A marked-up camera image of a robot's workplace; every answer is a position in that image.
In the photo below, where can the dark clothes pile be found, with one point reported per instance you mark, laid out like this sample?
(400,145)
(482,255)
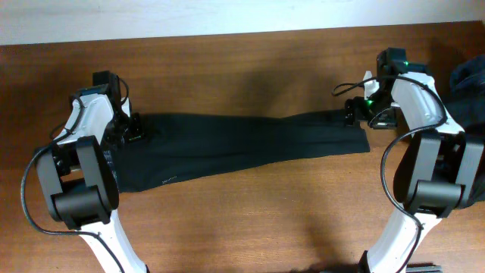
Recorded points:
(465,101)

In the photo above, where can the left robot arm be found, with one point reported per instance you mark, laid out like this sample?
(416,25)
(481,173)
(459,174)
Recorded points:
(76,172)

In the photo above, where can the black leggings red waistband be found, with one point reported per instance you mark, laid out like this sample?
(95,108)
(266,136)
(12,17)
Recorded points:
(179,147)

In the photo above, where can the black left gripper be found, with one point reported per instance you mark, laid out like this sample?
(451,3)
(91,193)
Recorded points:
(137,132)

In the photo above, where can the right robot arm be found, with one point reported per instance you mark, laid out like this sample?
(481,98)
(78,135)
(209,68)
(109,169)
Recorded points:
(441,170)

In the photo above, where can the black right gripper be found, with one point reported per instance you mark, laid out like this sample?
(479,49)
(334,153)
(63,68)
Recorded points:
(389,122)

